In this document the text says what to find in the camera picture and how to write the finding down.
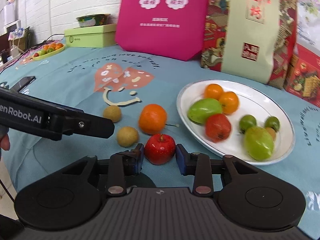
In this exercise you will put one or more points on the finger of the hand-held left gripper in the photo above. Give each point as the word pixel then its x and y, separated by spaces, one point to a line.
pixel 95 126
pixel 71 109

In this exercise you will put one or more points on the red and green gift bag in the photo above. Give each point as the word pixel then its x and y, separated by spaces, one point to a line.
pixel 250 37

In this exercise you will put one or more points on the person's left hand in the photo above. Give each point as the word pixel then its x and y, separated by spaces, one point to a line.
pixel 5 141

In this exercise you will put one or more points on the teal printed tablecloth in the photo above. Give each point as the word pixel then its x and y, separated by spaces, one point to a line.
pixel 75 80

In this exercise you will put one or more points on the thin twig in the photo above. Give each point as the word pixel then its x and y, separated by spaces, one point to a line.
pixel 172 125

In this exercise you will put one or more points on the orange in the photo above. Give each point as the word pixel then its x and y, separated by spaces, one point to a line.
pixel 152 118
pixel 213 91
pixel 228 102

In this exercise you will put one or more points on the black phone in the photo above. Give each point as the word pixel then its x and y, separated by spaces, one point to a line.
pixel 25 81

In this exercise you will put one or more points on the red cracker box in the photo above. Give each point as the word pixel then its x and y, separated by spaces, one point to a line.
pixel 305 80

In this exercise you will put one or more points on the small green tomato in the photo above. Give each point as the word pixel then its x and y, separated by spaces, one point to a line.
pixel 247 123
pixel 272 123

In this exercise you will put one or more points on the white plate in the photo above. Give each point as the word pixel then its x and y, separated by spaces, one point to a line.
pixel 250 98

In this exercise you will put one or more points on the yellow-green tray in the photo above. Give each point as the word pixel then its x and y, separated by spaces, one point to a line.
pixel 58 51

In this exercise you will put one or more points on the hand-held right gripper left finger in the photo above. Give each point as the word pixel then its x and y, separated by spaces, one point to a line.
pixel 140 158

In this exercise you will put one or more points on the white floral paper bag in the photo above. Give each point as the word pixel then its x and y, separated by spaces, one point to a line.
pixel 308 12

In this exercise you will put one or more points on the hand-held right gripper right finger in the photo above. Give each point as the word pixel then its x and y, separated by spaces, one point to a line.
pixel 180 160

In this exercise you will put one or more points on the small red apple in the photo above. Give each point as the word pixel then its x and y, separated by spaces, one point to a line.
pixel 160 148

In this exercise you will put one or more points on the green patterned bowl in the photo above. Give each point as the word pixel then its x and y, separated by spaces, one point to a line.
pixel 92 21

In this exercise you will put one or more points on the magenta tote bag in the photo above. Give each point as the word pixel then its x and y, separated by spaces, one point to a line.
pixel 162 35

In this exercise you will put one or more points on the large red tomato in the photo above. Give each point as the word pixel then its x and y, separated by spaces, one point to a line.
pixel 217 127

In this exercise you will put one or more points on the light green box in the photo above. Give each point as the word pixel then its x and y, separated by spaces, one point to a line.
pixel 90 38

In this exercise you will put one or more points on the large green mango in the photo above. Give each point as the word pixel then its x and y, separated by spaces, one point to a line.
pixel 258 142
pixel 205 110

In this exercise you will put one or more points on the small white screen device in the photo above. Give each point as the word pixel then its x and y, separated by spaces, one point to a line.
pixel 12 26

